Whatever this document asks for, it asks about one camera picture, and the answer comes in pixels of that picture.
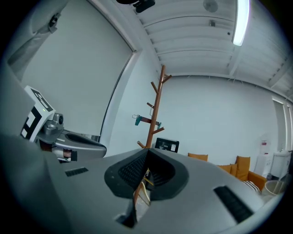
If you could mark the brown wooden coat rack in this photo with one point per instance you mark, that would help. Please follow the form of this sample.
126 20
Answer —
155 107

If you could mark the long ceiling light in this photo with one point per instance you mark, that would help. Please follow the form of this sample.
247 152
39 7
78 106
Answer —
240 27

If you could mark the white cabinet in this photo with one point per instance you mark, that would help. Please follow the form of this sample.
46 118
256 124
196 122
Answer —
263 165

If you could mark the round ceiling device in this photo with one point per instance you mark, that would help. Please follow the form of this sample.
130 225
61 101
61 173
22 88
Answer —
210 5

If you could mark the gold metal hanger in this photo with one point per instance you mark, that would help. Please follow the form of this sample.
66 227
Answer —
148 181

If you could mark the small grey ceiling box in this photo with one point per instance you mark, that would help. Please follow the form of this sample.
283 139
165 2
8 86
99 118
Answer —
212 23

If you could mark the orange sofa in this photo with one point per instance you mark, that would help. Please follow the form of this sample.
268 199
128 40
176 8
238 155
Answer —
256 180

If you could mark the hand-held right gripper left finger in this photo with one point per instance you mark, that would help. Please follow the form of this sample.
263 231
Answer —
91 194

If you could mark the beige round bin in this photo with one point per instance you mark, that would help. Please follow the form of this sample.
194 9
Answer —
275 188

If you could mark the red wall sign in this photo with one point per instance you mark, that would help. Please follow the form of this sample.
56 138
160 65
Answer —
264 143

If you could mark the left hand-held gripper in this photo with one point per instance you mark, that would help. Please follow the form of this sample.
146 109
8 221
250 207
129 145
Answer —
48 128

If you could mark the striped cushion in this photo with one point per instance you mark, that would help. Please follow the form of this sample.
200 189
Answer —
251 185

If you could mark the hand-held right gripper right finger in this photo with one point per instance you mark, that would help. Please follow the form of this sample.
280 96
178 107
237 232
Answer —
201 182

